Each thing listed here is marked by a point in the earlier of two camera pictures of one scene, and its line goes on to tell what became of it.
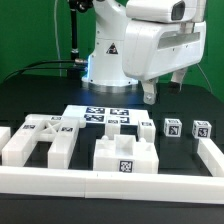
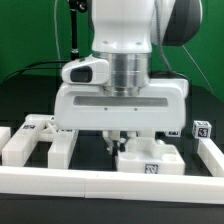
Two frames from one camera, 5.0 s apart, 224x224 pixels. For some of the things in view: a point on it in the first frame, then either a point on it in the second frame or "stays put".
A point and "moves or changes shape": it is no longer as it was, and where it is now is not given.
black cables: (23, 70) stays put
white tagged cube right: (201, 129) stays put
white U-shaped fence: (133, 186) stays put
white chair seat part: (124, 153) moves or changes shape
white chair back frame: (60, 130) stays put
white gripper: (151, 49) -> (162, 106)
